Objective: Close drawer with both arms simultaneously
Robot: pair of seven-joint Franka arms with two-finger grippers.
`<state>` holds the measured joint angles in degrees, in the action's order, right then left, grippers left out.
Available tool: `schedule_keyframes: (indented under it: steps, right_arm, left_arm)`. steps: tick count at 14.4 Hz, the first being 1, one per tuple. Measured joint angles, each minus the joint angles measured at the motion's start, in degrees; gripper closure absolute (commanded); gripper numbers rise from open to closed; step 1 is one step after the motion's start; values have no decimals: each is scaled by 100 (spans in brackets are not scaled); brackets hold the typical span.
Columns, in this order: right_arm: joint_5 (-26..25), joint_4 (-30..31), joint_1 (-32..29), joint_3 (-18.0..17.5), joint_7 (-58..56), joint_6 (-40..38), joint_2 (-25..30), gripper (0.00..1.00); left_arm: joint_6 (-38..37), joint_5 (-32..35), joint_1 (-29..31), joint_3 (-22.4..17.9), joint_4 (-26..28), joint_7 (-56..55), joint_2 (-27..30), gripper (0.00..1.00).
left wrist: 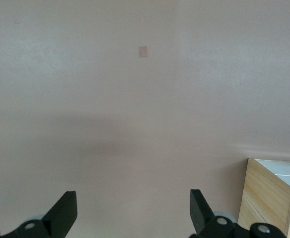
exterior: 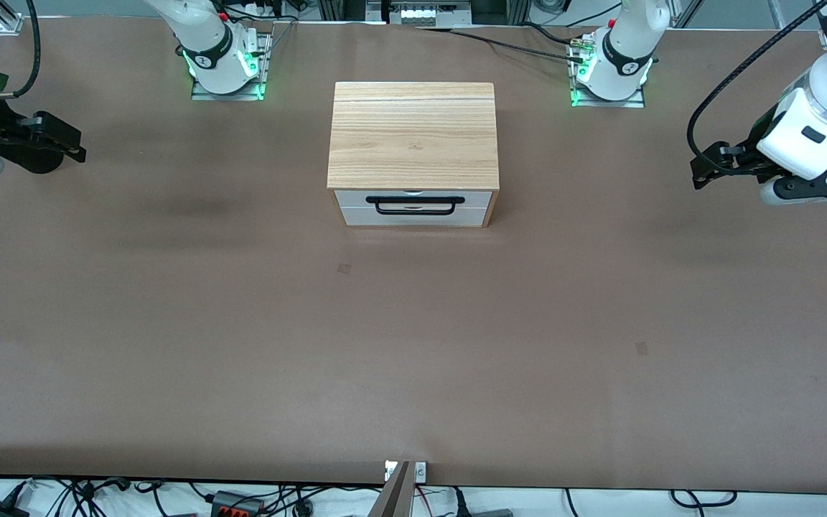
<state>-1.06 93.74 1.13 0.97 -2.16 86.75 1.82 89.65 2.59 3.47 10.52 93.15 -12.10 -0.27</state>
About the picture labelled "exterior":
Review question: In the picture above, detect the wooden wedge post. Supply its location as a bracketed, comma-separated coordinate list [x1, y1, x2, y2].
[368, 460, 414, 517]

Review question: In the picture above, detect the black cable on table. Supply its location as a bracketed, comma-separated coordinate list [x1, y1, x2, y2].
[417, 26, 587, 64]

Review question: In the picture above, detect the black drawer handle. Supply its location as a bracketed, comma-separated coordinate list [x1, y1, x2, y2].
[365, 195, 466, 216]

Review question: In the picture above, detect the black adapter with red plugs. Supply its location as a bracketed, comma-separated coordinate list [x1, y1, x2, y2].
[207, 490, 265, 517]

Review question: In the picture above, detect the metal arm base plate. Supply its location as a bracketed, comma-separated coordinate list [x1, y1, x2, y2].
[190, 32, 273, 102]
[569, 34, 648, 109]

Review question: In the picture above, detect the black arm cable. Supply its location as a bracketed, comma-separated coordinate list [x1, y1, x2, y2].
[686, 0, 827, 177]
[0, 0, 42, 100]

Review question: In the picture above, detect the small metal table bracket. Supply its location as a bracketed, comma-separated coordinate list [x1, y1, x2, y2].
[384, 460, 428, 483]

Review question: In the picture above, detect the light wooden drawer cabinet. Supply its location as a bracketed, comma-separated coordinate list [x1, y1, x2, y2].
[327, 81, 500, 229]

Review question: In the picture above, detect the white power strip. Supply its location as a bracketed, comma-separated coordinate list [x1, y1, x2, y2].
[398, 3, 446, 24]

